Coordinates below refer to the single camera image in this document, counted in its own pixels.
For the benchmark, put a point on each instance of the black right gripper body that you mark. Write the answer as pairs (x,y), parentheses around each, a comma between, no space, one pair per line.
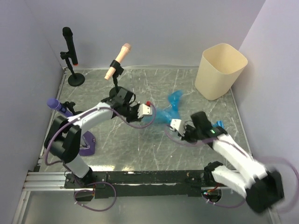
(191,134)

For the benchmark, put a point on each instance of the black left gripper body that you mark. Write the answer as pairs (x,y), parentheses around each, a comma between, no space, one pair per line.
(131,112)

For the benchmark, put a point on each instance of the blue plastic trash bag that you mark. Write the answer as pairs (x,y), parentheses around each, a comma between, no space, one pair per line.
(164,116)

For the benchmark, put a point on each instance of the cream plastic trash bin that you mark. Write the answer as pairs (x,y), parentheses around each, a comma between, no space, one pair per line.
(219,68)

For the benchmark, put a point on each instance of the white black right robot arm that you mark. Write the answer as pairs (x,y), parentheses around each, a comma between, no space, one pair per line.
(260,187)

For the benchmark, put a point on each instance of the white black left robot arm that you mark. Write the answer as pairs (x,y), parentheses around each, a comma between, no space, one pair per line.
(62,144)

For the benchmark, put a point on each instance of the purple wedge holder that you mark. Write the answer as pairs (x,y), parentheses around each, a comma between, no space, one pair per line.
(87,144)

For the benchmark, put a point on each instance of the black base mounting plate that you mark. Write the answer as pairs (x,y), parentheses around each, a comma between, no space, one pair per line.
(107,184)

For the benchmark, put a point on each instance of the peach pink microphone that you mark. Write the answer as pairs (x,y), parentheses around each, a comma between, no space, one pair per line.
(117,61)

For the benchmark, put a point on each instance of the purple microphone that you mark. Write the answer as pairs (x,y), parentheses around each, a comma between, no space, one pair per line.
(56,105)

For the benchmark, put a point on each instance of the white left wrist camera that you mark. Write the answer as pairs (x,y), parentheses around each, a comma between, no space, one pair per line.
(144,110)

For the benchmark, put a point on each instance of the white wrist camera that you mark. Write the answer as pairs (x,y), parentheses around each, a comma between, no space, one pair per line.
(144,110)
(178,125)

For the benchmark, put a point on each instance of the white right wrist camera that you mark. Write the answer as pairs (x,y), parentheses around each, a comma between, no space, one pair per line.
(178,125)

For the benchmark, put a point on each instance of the aluminium rail frame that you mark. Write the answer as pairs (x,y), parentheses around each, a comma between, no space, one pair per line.
(38,181)

